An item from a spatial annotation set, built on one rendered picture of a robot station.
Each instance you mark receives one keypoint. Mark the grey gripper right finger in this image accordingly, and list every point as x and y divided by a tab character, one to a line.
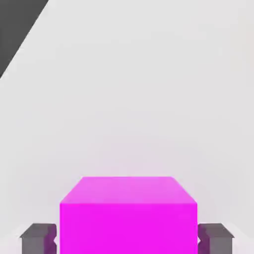
220	242

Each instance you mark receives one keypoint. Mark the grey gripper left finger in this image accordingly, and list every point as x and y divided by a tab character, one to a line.
33	242

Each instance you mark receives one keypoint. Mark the small magenta cube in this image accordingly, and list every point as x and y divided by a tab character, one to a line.
128	218

